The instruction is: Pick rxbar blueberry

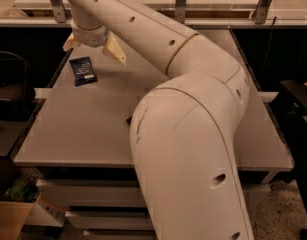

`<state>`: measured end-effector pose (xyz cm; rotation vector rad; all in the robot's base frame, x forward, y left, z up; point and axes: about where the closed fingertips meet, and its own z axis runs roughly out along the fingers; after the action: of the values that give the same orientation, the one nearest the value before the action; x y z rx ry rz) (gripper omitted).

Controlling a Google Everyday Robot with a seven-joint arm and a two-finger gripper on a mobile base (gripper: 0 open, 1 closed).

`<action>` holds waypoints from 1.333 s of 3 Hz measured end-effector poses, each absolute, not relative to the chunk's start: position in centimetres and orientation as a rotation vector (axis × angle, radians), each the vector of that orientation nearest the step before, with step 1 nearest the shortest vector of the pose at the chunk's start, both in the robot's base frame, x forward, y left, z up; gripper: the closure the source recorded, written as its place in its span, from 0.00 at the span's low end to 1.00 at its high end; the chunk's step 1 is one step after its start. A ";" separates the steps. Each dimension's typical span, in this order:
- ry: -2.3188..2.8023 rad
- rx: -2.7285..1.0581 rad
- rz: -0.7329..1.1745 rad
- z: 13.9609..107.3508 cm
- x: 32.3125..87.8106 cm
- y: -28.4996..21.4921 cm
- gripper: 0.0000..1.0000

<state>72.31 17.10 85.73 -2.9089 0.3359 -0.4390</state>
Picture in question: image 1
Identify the metal shelf bracket middle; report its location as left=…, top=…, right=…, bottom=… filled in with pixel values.
left=175, top=0, right=187, bottom=24

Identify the black rxbar wrapper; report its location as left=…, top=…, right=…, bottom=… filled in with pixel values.
left=126, top=116, right=132, bottom=126

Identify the blue rxbar blueberry wrapper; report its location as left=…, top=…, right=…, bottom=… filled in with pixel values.
left=69, top=57, right=97, bottom=86

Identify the black cable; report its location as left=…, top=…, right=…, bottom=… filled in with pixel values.
left=259, top=16, right=277, bottom=82

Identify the grey drawer cabinet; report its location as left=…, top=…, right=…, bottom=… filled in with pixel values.
left=15, top=31, right=292, bottom=234

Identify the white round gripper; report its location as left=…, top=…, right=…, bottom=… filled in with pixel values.
left=63, top=21, right=127, bottom=66

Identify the cardboard box with items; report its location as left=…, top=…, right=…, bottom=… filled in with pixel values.
left=0, top=177, right=65, bottom=240

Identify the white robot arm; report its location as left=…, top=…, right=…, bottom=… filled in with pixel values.
left=68, top=0, right=254, bottom=240

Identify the metal shelf bracket left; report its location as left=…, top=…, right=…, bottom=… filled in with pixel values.
left=50, top=0, right=67, bottom=23

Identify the black office chair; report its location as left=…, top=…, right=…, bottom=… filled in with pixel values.
left=0, top=51, right=35, bottom=121

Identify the metal shelf bracket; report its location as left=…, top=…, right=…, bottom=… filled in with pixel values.
left=175, top=0, right=187, bottom=24
left=252, top=0, right=272, bottom=24
left=50, top=0, right=67, bottom=23

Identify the metal shelf bracket right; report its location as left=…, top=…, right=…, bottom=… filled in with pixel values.
left=252, top=0, right=272, bottom=24

